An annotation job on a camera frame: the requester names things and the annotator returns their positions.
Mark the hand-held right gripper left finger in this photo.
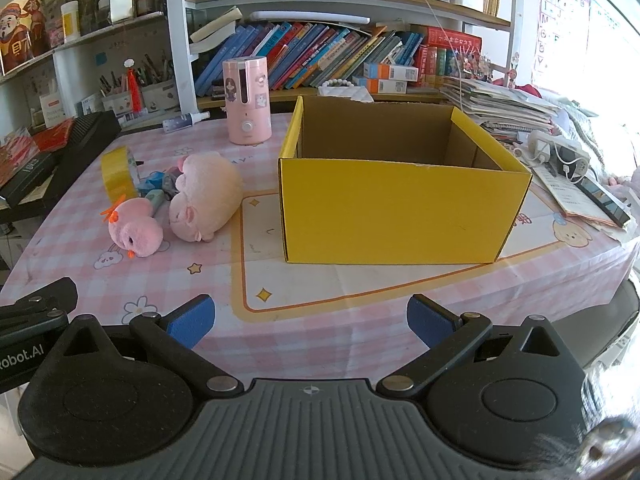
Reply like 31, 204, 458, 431
50, 296, 245, 395

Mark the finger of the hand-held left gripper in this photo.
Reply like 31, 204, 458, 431
0, 277, 78, 336

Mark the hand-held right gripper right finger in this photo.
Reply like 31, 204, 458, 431
376, 294, 586, 396

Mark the small pink plush toy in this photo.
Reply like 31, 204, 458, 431
100, 195, 165, 260

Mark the yellow cardboard box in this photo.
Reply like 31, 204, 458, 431
278, 95, 533, 265

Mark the large pink plush pig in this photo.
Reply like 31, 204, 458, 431
168, 151, 244, 243

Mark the yellow tape roll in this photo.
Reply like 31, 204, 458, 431
100, 146, 140, 202

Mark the pink checked tablecloth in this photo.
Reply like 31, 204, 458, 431
0, 110, 640, 376

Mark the black keyboard stand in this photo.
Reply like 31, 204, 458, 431
0, 185, 61, 236

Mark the flat black box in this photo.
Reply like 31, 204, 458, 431
0, 152, 56, 206

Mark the red envelope packet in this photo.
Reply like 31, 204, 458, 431
0, 127, 41, 186
30, 119, 76, 153

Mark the blue plastic packet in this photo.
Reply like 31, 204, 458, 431
140, 172, 168, 196

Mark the black keyboard case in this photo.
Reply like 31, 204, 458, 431
50, 110, 122, 192

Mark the grey furry sleeve cuff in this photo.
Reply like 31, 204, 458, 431
520, 390, 640, 480

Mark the white card box red label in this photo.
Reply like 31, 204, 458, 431
39, 91, 66, 128

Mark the printed paper leaflet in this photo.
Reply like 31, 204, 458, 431
532, 165, 626, 232

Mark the black rounded chair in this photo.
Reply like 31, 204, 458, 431
580, 277, 640, 366

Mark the small patterned pen holder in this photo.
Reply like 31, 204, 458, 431
100, 67, 138, 116

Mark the small spray bottle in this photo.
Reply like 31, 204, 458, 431
162, 110, 211, 133

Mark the white plug adapter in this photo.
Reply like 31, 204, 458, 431
528, 131, 553, 158

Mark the black smartphone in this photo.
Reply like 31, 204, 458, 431
575, 176, 632, 228

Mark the white power strip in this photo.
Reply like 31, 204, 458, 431
547, 140, 591, 179

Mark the red tassel ornament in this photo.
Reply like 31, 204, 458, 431
125, 58, 146, 113

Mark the pink cylindrical humidifier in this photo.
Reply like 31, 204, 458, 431
222, 57, 273, 146

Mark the large patterned pen holder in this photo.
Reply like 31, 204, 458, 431
140, 55, 180, 113

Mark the stack of papers and notebooks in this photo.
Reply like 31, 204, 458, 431
440, 76, 566, 133

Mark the orange and white medicine box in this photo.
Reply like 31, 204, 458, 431
357, 76, 408, 94
363, 62, 419, 81

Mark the fortune god paper figure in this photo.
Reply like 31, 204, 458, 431
0, 0, 51, 73

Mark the white shelf unit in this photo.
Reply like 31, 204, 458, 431
0, 0, 516, 116

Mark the white bottle yellow label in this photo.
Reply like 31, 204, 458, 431
60, 1, 82, 43

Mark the long row of coloured books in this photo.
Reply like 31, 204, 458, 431
192, 21, 493, 98

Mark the white pouch with bead handle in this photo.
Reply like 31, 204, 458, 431
318, 76, 375, 103

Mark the alphabet wall poster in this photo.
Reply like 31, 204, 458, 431
532, 0, 593, 86

